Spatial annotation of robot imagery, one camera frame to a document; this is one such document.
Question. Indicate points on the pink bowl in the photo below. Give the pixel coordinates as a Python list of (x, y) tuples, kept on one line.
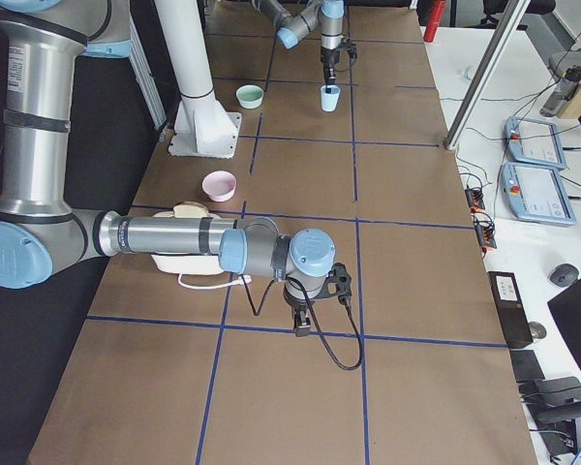
[(219, 185)]

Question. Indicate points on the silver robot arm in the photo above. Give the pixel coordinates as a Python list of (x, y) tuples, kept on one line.
[(291, 29), (41, 235)]

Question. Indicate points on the light blue cup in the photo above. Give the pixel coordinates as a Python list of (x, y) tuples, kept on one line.
[(330, 95)]

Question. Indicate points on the cream toaster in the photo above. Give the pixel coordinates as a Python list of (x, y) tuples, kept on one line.
[(186, 263)]

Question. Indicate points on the lower teach pendant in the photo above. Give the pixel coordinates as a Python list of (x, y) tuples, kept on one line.
[(536, 193)]

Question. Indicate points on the orange black connector strip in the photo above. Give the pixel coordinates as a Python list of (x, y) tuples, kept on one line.
[(484, 225)]

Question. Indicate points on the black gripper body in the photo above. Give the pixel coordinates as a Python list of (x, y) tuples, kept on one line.
[(329, 59), (297, 308)]

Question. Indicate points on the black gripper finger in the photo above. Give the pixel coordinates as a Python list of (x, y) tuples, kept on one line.
[(329, 79), (301, 323)]

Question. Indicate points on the upper teach pendant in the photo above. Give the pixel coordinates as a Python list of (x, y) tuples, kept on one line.
[(534, 142)]

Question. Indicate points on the black computer mouse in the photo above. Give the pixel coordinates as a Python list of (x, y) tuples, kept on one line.
[(564, 275)]

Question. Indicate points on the teach pendant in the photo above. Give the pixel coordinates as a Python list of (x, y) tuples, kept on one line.
[(534, 142), (536, 193)]

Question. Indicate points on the black power box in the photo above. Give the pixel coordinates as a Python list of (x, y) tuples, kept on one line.
[(511, 313)]

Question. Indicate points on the bread slice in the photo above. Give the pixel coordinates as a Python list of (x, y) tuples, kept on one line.
[(190, 209)]

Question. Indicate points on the green bowl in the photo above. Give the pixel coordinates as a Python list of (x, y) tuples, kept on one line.
[(249, 96)]

